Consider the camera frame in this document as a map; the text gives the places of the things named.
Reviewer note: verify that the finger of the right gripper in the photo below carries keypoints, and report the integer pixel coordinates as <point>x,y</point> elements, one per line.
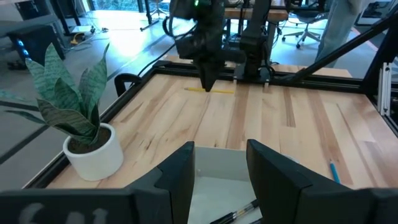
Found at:
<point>216,71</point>
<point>203,71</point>

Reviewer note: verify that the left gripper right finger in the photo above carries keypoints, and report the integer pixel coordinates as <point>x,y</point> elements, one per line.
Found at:
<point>273,186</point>

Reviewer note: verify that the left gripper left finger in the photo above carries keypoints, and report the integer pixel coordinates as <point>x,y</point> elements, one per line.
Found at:
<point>174,193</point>

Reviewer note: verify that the yellow pencil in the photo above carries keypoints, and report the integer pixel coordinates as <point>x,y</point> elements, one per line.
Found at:
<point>224,91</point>

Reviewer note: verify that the black ballpoint pen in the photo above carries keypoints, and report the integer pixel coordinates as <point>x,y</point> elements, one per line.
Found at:
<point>236,213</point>

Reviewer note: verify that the blue pencil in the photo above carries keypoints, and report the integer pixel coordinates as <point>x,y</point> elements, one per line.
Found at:
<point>335,172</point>

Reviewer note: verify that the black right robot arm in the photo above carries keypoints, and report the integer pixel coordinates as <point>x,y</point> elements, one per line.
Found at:
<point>255,46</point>

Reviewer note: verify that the white plastic bin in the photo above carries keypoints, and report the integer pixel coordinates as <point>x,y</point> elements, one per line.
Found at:
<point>224,193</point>

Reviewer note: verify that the wooden top desk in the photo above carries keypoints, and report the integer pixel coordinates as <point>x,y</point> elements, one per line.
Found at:
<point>276,15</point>

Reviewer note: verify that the snake plant in white pot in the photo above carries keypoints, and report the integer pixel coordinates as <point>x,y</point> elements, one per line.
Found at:
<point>93,161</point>

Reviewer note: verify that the grey office chair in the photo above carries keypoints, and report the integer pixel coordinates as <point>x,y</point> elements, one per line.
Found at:
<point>306,31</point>

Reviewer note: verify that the person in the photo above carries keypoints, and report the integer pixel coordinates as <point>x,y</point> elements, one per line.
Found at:
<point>335,31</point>

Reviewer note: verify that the black computer tower with lights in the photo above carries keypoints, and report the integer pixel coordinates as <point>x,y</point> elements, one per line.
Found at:
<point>34,43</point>

